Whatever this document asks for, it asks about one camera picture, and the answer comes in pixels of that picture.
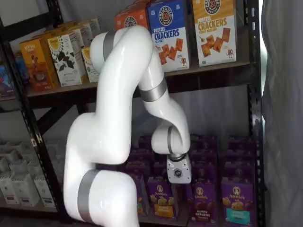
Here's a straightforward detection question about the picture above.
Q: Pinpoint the white box snack bar print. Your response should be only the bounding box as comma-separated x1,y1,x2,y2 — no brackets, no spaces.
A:
81,45,100,83

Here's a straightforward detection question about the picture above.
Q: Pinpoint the orange pretzel crackers box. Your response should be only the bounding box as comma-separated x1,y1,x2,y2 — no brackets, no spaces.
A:
114,9,150,32

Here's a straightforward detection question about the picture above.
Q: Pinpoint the purple box teal label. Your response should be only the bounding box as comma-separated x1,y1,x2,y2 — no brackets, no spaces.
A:
221,183,258,227

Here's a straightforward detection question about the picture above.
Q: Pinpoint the purple blue snack bag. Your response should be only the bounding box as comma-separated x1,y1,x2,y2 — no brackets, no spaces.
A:
0,64,16,98

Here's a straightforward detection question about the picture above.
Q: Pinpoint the yellow pretzel crackers box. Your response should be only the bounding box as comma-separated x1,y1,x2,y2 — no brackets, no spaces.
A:
192,0,238,68

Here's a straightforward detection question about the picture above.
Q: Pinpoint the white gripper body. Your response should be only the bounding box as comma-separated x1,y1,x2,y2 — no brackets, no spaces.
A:
166,154,192,184

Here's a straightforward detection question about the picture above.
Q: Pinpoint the white box dark crackers print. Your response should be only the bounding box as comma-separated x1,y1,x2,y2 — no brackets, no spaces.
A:
46,29,89,87

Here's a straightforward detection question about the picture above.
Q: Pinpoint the orange brown snack box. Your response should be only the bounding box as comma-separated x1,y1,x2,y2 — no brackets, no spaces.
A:
18,36,60,92

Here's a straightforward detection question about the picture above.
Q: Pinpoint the blue pretzel crackers box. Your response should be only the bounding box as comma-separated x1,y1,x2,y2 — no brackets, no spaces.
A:
145,0,190,73

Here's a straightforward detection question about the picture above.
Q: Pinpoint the purple box green label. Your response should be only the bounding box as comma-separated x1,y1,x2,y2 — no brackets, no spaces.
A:
135,174,151,217

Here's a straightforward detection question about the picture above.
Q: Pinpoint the white paper bag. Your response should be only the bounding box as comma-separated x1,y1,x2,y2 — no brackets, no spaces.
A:
27,159,45,177
33,175,57,209
9,159,29,177
0,176,20,205

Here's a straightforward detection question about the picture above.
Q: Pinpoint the tan wooden shelf board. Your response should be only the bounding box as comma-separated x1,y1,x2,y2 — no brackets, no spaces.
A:
26,60,251,98

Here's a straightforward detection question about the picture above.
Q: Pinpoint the white small boxes group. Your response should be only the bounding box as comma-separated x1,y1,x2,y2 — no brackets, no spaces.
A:
11,173,41,207

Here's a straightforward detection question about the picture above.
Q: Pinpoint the purple snack box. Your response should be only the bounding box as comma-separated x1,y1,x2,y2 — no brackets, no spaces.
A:
190,148,217,164
138,135,153,150
190,134,217,150
191,160,217,184
223,160,257,186
125,160,152,177
228,136,258,151
225,148,257,164
129,148,154,164
153,160,169,178

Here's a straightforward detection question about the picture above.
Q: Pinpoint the purple box orange label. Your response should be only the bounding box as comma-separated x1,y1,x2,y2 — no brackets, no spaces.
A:
147,176,182,220

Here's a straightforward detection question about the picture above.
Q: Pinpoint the black metal shelf rack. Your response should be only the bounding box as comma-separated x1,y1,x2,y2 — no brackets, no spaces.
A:
0,0,266,227

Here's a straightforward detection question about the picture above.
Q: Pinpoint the purple box brown label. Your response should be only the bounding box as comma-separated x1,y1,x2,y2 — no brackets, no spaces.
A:
188,181,221,227

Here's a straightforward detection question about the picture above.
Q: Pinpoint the grey curtain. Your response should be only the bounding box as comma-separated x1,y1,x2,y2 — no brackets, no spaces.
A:
261,0,303,227

